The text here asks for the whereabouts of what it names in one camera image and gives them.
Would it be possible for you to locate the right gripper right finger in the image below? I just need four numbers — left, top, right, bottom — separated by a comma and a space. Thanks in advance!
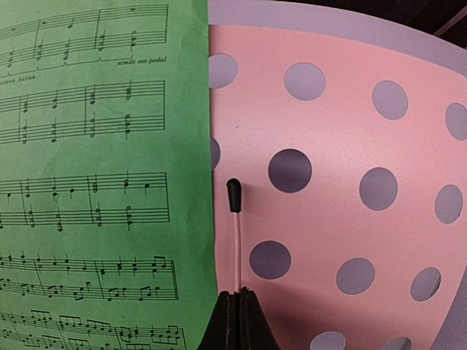
236, 287, 279, 350

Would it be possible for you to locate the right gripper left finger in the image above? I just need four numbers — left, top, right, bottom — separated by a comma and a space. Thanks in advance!
198, 291, 237, 350

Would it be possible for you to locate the green sheet music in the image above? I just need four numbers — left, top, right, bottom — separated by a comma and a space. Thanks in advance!
1, 1, 217, 349

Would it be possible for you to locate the pink music stand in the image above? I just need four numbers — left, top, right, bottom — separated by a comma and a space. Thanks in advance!
207, 23, 467, 350

